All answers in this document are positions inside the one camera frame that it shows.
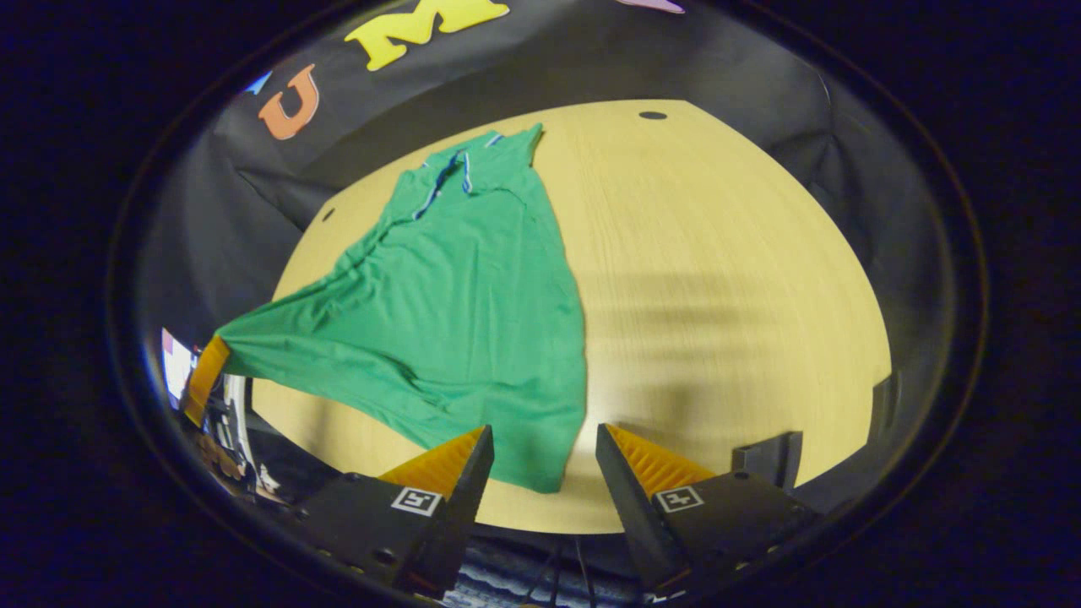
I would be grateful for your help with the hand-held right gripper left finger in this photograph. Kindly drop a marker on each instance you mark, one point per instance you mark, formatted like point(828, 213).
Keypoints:
point(456, 523)

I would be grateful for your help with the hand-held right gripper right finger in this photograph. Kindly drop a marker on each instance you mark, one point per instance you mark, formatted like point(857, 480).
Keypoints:
point(638, 519)

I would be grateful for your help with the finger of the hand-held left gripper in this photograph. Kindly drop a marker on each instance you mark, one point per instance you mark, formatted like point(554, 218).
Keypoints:
point(207, 380)

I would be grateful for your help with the green T-shirt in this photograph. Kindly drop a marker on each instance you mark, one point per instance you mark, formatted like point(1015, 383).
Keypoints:
point(473, 321)

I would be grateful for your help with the computer monitor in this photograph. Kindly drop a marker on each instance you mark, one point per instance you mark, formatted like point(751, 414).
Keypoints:
point(176, 367)

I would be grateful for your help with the person's patterned sweater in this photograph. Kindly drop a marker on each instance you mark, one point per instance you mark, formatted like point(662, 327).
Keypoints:
point(498, 583)

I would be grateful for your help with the black backdrop cloth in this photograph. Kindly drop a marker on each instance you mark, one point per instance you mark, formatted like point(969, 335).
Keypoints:
point(591, 59)

